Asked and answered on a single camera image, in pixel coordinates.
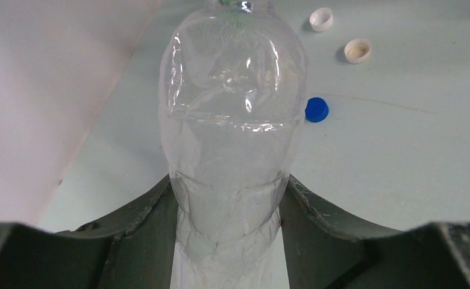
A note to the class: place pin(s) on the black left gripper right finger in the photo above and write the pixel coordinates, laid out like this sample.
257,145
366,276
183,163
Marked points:
328,247

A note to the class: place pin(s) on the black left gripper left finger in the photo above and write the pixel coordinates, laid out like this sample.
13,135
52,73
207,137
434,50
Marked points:
131,247

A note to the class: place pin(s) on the clear ribbed plastic bottle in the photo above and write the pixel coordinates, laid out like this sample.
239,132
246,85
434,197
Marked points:
232,92

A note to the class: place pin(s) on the blue bottle cap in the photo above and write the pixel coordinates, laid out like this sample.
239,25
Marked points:
316,110

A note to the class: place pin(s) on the cream bottle cap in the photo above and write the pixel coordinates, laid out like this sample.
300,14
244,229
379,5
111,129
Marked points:
357,51

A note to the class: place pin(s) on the white bottle cap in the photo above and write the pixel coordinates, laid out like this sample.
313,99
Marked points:
321,19

